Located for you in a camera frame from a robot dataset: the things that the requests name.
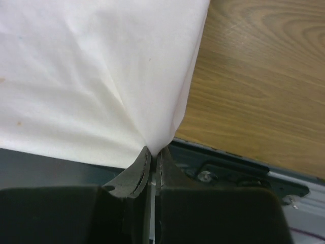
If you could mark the aluminium front frame rail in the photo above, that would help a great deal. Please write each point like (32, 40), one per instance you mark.
(304, 213)

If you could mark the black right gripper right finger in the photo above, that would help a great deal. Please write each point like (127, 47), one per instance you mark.
(168, 175)

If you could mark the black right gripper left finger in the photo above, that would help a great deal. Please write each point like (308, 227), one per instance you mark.
(132, 181)

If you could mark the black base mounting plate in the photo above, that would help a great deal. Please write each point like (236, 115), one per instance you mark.
(202, 164)

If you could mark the white t shirt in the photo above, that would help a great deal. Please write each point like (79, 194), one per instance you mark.
(96, 81)

